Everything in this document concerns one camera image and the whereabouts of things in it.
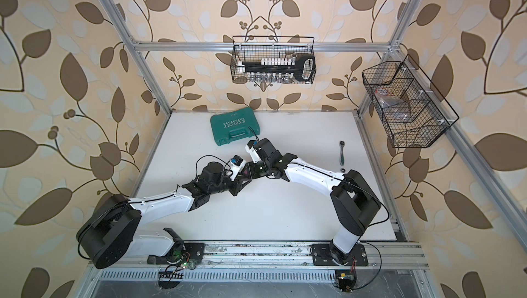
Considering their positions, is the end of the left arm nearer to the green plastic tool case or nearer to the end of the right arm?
the end of the right arm

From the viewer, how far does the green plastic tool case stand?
107cm

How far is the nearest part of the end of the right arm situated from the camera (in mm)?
625

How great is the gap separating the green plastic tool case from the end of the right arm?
1.14 feet

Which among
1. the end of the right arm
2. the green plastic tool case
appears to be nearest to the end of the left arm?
the end of the right arm
